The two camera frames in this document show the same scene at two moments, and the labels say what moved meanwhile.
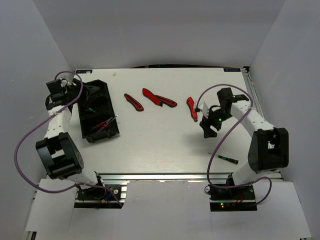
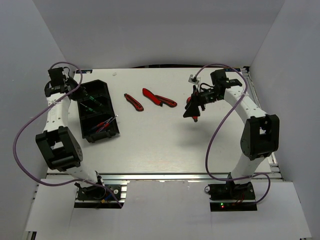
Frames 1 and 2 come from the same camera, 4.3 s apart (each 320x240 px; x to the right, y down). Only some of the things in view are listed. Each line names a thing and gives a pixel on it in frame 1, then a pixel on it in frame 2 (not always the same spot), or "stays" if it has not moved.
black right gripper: x=205 y=125 → x=192 y=107
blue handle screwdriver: x=107 y=124 stays
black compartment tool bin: x=97 y=114 stays
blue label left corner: x=84 y=71 stays
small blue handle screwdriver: x=107 y=124 stays
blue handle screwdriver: x=98 y=130 → x=100 y=124
